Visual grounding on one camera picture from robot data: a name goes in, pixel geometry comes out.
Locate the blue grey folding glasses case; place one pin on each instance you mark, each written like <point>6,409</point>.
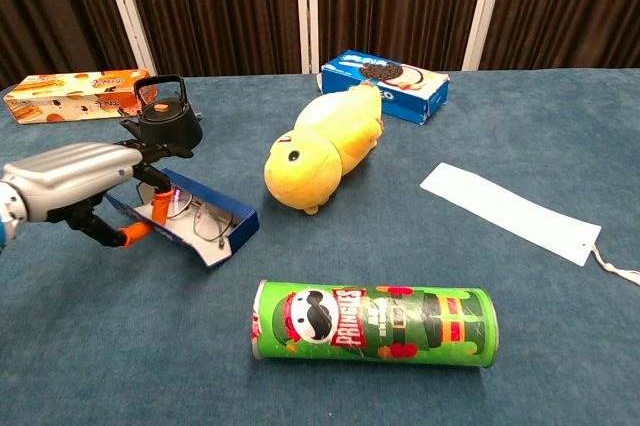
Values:
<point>242,232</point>

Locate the blue Oreo cookie box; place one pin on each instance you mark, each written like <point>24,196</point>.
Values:
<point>400,91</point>

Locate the green Pringles can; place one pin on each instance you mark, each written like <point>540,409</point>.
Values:
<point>375,326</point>

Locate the small black teapot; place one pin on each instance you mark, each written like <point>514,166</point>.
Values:
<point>170,126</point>

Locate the orange biscuit box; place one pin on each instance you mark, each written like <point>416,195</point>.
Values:
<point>60,96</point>

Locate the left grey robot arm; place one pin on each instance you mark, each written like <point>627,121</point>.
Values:
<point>7,226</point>

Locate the thin black-framed eyeglasses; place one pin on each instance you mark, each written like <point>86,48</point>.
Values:
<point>193,207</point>

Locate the yellow duck plush toy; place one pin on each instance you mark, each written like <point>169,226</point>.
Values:
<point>320,146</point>

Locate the brown fabric divider panel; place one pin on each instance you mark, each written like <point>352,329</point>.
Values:
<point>565,1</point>
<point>50,6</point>
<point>215,6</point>
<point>395,1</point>

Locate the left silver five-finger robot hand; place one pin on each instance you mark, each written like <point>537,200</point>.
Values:
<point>70,176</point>

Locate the white bookmark with tassel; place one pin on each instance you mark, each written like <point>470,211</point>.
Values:
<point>500,206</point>

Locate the blue felt tablecloth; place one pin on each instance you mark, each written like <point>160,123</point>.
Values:
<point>500,346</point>

